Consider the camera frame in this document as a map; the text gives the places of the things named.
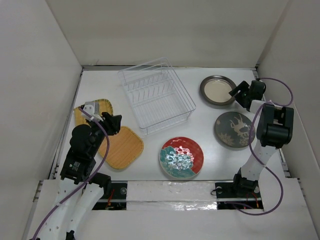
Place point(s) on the brown rimmed cream plate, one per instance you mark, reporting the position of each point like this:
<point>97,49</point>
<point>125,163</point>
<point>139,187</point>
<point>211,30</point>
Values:
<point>215,90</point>

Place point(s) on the square bamboo tray near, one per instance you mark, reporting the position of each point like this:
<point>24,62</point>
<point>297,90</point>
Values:
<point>125,147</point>

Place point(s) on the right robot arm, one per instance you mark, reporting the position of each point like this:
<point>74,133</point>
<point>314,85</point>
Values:
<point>274,130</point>

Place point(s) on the square bamboo tray far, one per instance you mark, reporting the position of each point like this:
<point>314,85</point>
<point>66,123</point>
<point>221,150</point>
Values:
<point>104,106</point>

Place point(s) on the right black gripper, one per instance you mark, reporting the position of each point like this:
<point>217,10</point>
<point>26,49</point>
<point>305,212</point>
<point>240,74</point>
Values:
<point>243,86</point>

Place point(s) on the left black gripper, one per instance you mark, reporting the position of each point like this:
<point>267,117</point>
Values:
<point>113,123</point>

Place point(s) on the white wire dish rack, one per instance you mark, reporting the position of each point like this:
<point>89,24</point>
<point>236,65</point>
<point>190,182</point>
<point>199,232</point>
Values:
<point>156,95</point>

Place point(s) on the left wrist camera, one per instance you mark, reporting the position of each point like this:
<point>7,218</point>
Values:
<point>91,108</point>

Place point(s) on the grey reindeer pattern plate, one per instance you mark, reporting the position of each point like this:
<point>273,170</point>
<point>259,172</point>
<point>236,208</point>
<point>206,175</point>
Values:
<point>233,129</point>

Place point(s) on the square bamboo tray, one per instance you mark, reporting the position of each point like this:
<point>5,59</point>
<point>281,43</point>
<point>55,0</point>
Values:
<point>125,147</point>
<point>104,106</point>

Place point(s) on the red teal floral plate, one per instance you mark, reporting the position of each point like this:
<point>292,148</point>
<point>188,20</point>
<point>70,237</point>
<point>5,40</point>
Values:
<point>181,158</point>

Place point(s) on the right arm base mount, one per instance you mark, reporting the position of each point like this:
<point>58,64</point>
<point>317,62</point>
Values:
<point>239,193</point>

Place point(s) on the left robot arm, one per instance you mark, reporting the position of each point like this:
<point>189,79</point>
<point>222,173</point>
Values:
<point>80,185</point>

